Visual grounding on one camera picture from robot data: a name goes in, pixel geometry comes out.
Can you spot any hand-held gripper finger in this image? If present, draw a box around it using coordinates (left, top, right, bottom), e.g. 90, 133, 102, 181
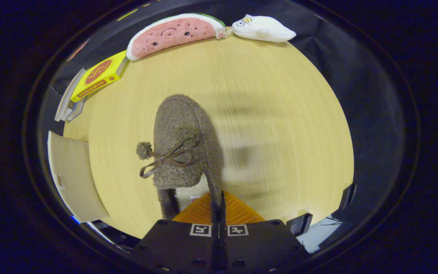
133, 190, 219, 271
221, 190, 311, 271

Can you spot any brown fuzzy shoe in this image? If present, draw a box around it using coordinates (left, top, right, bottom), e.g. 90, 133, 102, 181
136, 94, 224, 220

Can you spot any beige fabric storage box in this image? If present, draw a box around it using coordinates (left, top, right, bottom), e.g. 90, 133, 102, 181
47, 131, 110, 223

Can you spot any black plastic block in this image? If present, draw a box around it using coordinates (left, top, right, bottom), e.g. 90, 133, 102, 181
339, 183, 358, 210
286, 213, 314, 237

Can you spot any yellow book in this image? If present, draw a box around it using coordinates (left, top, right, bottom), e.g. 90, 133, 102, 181
70, 50, 130, 103

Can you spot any watermelon slice plush toy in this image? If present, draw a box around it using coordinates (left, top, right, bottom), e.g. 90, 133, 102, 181
126, 13, 226, 61

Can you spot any beige book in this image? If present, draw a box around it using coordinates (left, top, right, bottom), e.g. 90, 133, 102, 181
54, 68, 87, 122

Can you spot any white plush toy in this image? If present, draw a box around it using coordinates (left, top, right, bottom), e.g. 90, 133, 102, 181
231, 14, 297, 43

